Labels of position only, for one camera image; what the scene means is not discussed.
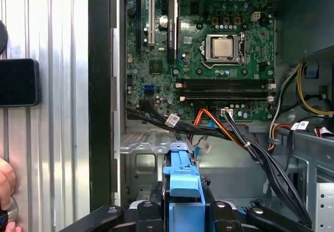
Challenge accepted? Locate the black open PC case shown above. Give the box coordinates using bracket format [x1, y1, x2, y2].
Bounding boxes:
[88, 0, 334, 232]

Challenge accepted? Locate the green motherboard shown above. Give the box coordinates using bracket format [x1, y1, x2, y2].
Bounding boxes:
[125, 0, 277, 123]

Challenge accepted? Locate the round black knob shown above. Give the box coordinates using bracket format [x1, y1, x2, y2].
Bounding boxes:
[0, 20, 9, 53]

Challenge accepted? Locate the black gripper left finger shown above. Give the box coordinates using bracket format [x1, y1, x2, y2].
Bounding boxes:
[59, 181, 165, 232]

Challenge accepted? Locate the metal disk bay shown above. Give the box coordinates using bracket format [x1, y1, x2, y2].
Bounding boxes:
[120, 131, 199, 209]

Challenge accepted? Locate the black expansion slot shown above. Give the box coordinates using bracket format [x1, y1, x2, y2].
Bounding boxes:
[135, 0, 143, 53]

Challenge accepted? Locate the pale blue data wire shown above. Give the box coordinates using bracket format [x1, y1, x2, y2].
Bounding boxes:
[194, 135, 212, 165]

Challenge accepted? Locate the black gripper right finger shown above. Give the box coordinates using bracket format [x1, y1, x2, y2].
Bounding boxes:
[200, 176, 314, 232]

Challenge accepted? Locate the metal optical drive cage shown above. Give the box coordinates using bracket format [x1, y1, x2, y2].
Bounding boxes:
[276, 127, 334, 232]

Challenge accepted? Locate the white expansion slot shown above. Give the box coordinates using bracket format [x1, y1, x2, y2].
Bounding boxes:
[148, 0, 156, 47]

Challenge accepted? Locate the silver CPU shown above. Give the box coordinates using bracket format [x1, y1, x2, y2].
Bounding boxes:
[211, 36, 237, 59]

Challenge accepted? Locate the round black tool blue ring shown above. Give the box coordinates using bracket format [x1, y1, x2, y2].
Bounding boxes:
[0, 197, 19, 225]

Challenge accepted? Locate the hard disk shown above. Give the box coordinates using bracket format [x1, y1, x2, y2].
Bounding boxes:
[162, 150, 207, 232]

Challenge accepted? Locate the yellow wire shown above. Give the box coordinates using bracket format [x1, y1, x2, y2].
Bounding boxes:
[296, 62, 334, 117]

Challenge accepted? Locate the CPU socket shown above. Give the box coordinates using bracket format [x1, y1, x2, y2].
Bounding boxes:
[202, 32, 247, 67]

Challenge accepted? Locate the red orange wire bundle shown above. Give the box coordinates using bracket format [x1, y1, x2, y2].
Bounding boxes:
[268, 123, 291, 152]

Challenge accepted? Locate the grey power supply unit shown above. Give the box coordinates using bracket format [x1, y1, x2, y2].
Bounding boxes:
[275, 0, 334, 58]

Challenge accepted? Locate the black graphics card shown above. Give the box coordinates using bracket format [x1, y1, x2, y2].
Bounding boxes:
[166, 0, 181, 66]

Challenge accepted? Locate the grey black wire bundle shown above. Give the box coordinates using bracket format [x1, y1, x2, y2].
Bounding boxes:
[268, 67, 301, 139]

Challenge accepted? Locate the black smartphone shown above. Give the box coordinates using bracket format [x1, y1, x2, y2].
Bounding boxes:
[0, 58, 42, 108]

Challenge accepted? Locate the black RAM slot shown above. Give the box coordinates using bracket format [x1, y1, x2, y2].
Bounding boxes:
[176, 77, 277, 90]
[179, 91, 274, 103]

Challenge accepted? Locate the black cable bundle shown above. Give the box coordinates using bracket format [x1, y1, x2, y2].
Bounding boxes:
[125, 106, 314, 227]

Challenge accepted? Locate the bare person hand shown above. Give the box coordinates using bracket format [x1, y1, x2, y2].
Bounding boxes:
[0, 156, 18, 232]

